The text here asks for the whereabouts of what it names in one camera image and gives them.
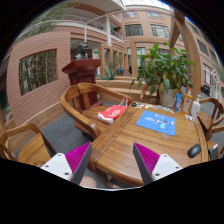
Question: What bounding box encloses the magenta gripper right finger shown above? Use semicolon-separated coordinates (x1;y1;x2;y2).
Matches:
132;142;183;186

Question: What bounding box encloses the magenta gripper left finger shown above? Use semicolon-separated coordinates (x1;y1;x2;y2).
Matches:
40;141;93;186

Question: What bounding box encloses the blue mouse pad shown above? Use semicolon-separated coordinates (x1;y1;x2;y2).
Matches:
136;111;176;136

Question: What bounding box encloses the black computer mouse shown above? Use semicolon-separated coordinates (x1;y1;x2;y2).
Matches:
188;144;202;158

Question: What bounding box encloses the wooden armchair near left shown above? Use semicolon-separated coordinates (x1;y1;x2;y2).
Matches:
0;123;56;167

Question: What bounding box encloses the red and white bag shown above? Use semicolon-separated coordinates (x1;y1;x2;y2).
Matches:
98;105;127;124

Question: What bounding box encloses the wooden armchair behind table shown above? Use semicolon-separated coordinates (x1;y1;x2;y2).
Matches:
61;83;132;139

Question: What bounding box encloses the blue tube bottle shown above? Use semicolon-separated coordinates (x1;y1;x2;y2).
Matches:
174;93;182;112

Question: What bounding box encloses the wooden armchair right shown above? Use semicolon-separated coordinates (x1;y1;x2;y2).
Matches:
197;97;224;159

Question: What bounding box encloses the white pump bottle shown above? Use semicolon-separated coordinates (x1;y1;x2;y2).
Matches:
190;99;201;118

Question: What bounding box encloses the yellow spray bottle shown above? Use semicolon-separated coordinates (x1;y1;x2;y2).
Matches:
182;90;192;113

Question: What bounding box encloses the potted green plant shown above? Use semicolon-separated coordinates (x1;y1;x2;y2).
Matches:
136;42;194;107

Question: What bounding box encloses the dark bronze bust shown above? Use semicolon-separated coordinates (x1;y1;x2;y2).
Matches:
74;42;88;60

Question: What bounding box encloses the dark red wooden pedestal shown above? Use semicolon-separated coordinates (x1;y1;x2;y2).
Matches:
62;59;102;113

